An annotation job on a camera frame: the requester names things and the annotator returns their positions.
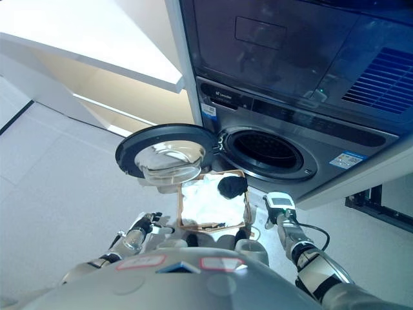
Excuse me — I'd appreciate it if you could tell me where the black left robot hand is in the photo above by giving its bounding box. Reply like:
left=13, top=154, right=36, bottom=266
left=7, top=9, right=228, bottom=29
left=141, top=211, right=176, bottom=234

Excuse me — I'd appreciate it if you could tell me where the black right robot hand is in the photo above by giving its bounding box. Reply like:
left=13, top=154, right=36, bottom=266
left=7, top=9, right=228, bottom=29
left=263, top=191, right=297, bottom=227

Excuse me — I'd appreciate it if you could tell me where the black garment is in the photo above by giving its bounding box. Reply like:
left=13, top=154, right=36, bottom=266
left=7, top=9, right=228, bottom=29
left=217, top=176, right=248, bottom=199

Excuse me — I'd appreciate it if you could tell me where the brown wicker laundry basket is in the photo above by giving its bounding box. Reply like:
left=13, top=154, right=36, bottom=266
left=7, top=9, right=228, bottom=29
left=176, top=169, right=253, bottom=233

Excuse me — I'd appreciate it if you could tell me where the white clothes pile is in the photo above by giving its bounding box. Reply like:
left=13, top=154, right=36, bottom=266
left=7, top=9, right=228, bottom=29
left=182, top=174, right=248, bottom=227

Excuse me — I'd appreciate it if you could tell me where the silver left robot leg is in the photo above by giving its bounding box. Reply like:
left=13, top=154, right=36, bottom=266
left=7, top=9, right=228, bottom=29
left=157, top=237, right=188, bottom=251

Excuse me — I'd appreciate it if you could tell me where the silver robot leg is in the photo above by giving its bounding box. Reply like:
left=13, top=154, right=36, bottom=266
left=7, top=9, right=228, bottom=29
left=157, top=237, right=188, bottom=251
left=234, top=240, right=269, bottom=267

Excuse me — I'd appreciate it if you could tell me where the silver right robot leg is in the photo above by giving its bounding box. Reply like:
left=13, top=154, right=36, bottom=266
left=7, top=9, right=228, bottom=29
left=234, top=240, right=269, bottom=267

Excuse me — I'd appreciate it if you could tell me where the silver robot torso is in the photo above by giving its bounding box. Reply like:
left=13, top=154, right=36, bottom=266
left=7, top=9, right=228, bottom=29
left=19, top=247, right=323, bottom=310

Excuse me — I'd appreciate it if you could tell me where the blue energy label sticker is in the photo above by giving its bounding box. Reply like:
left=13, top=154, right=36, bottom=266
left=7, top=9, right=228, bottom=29
left=329, top=150, right=368, bottom=169

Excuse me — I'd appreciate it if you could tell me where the round glass washer door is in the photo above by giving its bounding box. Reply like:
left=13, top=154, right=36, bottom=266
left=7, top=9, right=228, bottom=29
left=115, top=124, right=216, bottom=190

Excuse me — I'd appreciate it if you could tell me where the thin white shelf board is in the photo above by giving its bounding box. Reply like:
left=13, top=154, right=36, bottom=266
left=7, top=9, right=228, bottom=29
left=72, top=92, right=164, bottom=132

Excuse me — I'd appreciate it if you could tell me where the dark stacked dryer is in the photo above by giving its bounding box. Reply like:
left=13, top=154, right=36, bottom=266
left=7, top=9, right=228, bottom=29
left=179, top=0, right=413, bottom=136

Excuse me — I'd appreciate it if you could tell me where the thick white shelf board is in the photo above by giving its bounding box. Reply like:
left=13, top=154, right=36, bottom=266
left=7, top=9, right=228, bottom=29
left=0, top=0, right=185, bottom=94

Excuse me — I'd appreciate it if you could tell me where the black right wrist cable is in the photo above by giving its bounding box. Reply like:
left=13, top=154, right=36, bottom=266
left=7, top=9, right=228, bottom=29
left=297, top=223, right=331, bottom=251

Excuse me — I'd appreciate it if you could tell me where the black metal floor frame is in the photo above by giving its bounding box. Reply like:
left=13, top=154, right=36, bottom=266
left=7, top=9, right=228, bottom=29
left=345, top=185, right=413, bottom=231

